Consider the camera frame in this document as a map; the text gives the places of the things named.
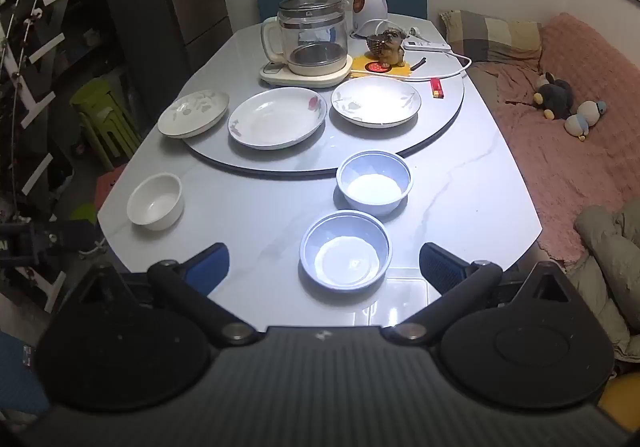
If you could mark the white bowl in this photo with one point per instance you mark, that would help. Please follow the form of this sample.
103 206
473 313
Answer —
155 202

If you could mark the pink blanket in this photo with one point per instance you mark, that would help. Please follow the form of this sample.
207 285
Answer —
550 162

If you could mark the stack of white plates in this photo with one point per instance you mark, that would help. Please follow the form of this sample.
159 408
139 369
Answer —
375 102

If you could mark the plush toys on sofa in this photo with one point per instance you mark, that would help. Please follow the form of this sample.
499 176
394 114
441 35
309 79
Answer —
552 97

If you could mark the blue bowl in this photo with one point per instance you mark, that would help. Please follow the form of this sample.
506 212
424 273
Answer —
374 187
345 254

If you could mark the brown toad figurine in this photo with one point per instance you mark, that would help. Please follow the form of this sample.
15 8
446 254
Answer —
390 47

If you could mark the orange box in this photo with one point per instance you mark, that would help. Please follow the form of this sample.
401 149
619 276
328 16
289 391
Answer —
109 184

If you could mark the red lighter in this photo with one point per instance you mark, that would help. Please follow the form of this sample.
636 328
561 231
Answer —
437 88

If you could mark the plaid pillow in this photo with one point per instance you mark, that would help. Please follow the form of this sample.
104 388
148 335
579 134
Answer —
490 37

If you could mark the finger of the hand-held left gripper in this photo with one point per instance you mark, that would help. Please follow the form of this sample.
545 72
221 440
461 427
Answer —
65 239

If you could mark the cream plate grey leaf print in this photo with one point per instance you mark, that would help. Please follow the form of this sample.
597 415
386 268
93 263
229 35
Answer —
192 114

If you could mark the black hair clip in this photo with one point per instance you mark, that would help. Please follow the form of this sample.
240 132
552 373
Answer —
418 65

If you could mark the glass kettle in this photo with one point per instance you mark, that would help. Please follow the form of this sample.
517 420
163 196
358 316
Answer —
312 27

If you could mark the white power strip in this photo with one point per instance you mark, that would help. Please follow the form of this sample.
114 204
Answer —
425 45

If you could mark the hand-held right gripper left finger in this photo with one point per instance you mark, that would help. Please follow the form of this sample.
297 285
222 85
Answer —
211 263

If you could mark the white plate red flower print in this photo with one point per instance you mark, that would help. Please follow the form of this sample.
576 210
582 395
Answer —
275 119

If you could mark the white round appliance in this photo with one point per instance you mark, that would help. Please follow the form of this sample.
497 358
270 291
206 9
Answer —
372 7

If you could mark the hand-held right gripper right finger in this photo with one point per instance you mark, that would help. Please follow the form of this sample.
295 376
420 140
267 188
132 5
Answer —
441 267

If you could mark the olive padded jacket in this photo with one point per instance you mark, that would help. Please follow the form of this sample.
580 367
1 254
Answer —
610 267

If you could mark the grey round turntable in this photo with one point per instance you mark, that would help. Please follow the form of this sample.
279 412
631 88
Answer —
440 122

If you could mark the yellow coaster mat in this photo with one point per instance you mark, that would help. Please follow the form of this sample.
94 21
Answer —
360 64

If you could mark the stack of green stools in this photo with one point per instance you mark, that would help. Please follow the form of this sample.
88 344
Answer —
102 122

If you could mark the cream kettle base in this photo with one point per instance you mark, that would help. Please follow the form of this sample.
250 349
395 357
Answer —
280 77

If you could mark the dark tall cabinet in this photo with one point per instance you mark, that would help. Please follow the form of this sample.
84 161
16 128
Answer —
170 12

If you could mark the blue white plush toy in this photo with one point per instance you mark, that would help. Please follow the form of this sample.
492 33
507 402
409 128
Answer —
582 119

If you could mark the white rack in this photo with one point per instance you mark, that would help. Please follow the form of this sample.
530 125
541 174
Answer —
30 77

